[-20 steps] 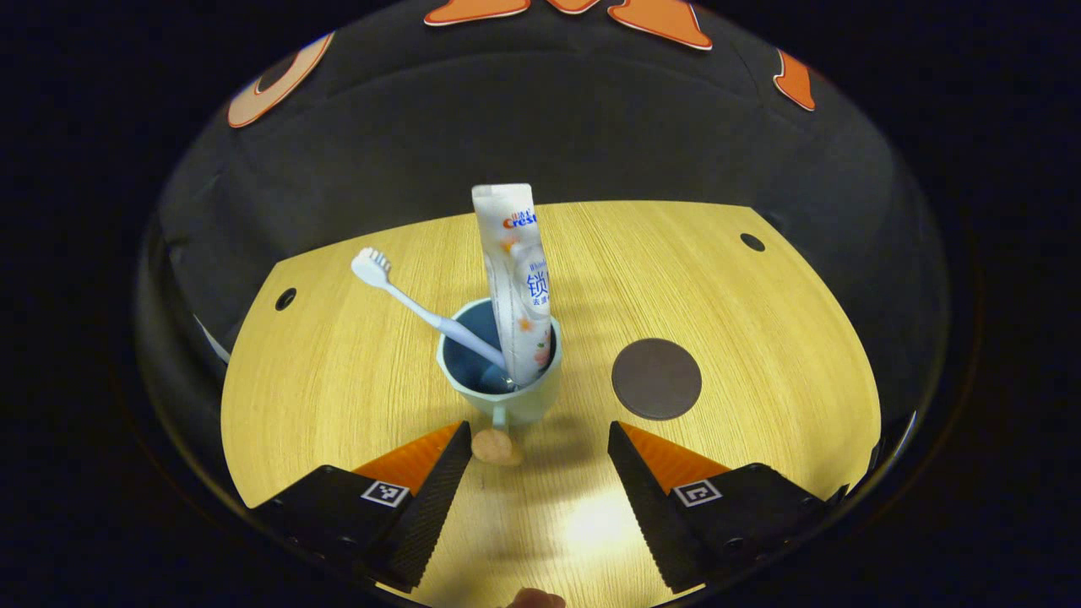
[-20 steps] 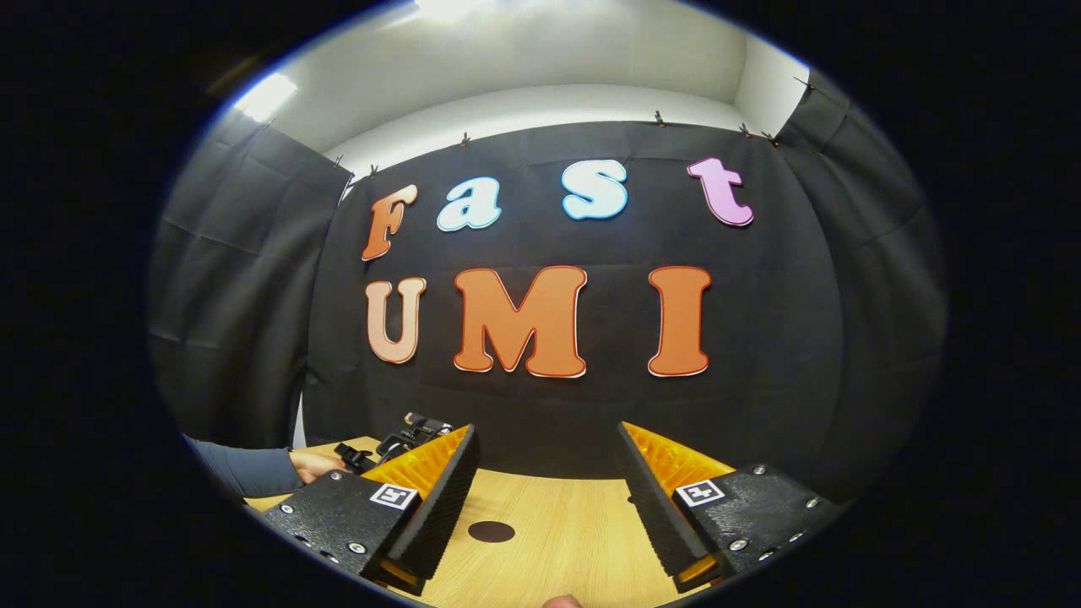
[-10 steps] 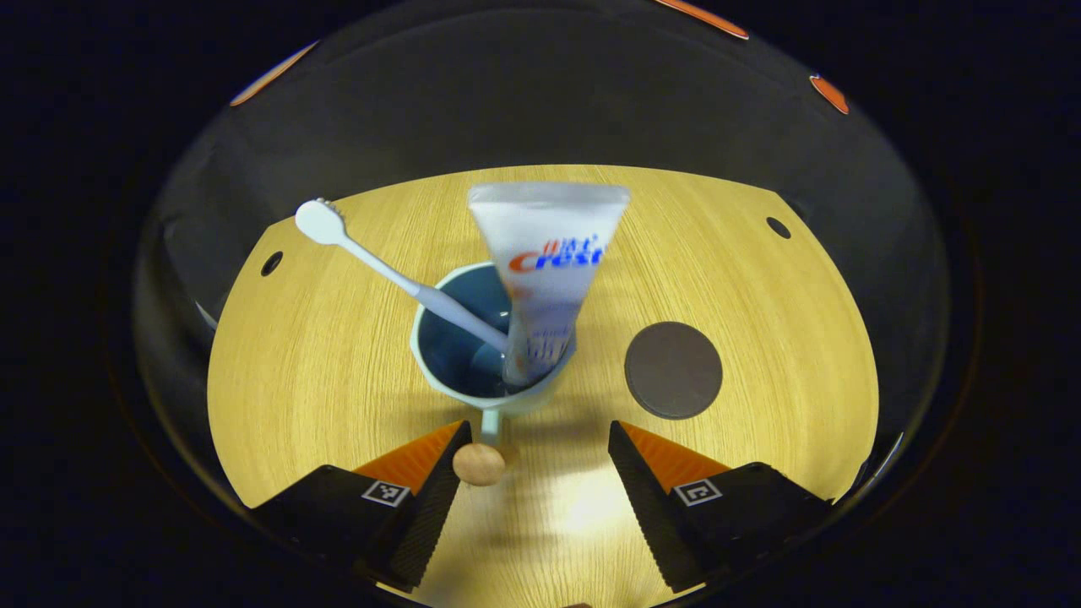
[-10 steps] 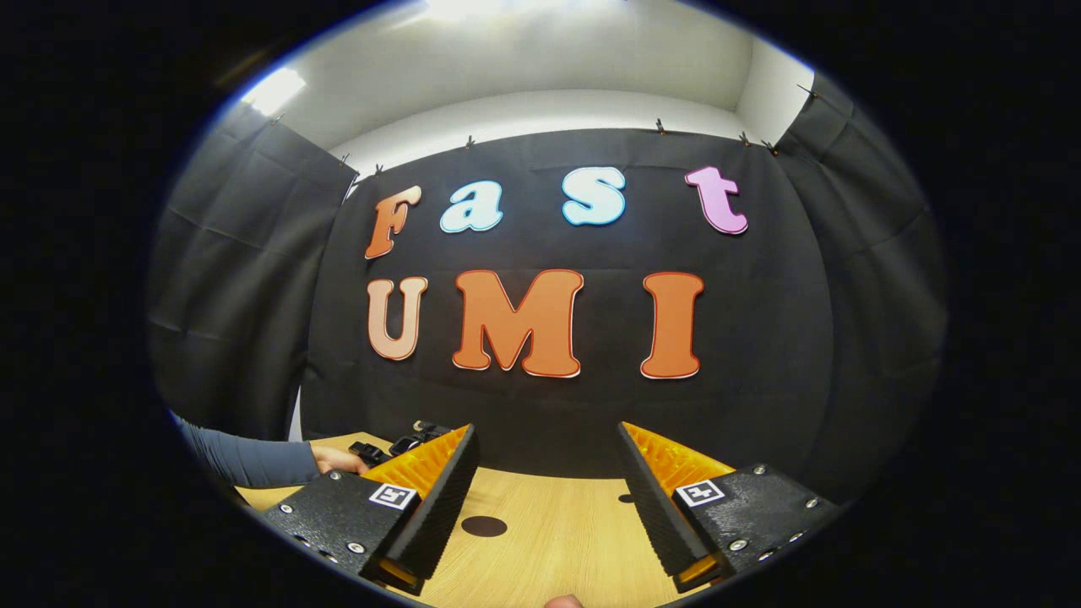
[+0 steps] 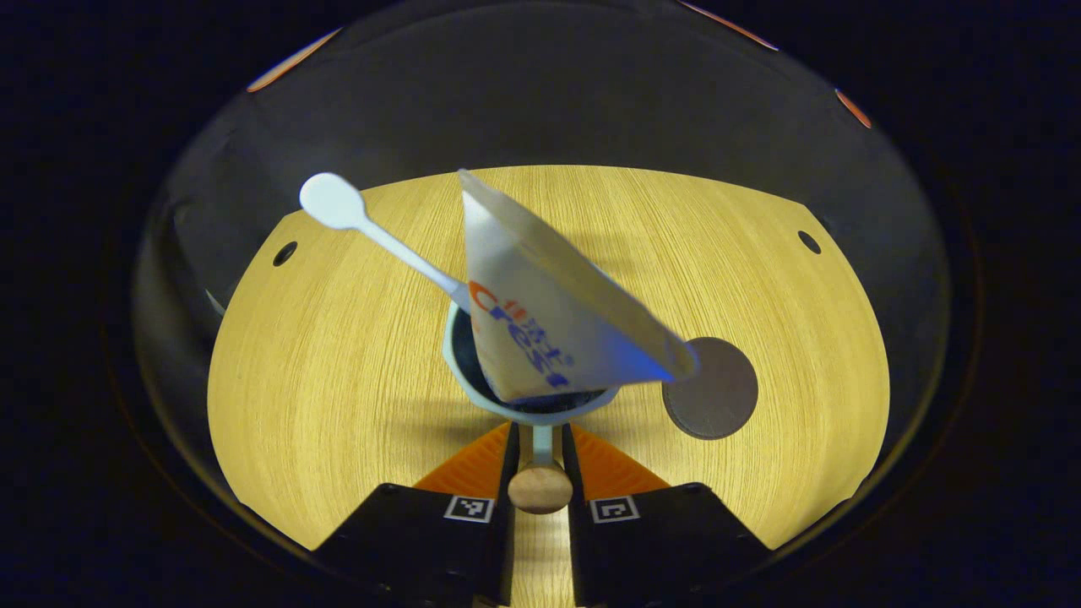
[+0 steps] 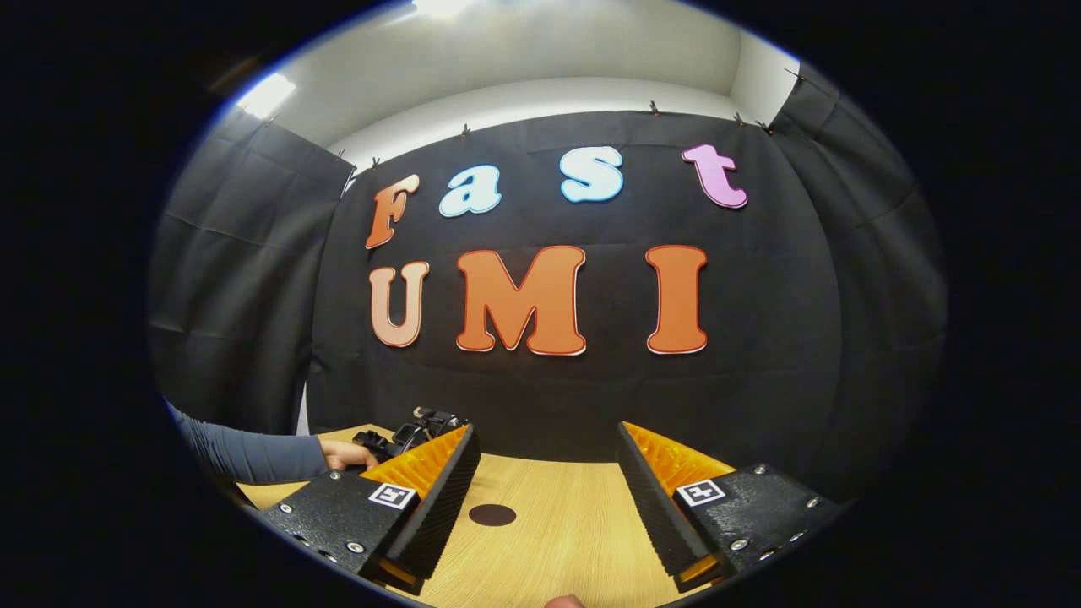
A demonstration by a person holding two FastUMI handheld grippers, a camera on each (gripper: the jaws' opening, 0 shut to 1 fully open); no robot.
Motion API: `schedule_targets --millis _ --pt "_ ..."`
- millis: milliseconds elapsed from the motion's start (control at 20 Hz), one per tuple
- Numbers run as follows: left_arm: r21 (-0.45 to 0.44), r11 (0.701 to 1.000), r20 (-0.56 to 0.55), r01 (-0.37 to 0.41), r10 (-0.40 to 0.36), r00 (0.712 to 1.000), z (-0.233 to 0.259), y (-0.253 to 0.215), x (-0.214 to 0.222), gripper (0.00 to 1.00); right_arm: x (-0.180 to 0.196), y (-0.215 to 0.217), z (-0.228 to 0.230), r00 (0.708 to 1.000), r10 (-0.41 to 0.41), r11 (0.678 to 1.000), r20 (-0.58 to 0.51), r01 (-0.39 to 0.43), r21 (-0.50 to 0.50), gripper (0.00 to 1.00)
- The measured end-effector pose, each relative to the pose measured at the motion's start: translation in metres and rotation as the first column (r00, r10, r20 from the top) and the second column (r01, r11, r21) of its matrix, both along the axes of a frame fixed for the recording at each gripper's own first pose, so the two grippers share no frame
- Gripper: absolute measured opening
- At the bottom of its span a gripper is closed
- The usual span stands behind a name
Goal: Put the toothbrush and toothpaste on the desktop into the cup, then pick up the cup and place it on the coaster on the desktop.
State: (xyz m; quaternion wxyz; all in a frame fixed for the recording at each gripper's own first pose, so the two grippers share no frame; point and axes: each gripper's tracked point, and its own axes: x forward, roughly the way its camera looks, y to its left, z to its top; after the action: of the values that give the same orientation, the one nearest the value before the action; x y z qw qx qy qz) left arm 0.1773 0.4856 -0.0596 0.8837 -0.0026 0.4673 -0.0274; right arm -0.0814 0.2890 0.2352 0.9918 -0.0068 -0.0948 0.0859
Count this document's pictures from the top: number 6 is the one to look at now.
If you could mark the dark brown round coaster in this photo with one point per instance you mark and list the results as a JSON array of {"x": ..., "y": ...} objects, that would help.
[{"x": 492, "y": 515}]

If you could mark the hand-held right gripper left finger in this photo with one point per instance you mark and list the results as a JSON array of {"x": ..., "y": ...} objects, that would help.
[{"x": 439, "y": 515}]

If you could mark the wooden desktop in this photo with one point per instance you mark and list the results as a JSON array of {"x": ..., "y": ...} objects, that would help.
[{"x": 557, "y": 540}]

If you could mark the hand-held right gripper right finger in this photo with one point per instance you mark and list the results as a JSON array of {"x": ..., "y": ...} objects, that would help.
[{"x": 654, "y": 507}]

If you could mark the ceiling light panel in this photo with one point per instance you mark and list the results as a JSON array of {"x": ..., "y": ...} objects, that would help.
[{"x": 266, "y": 93}]

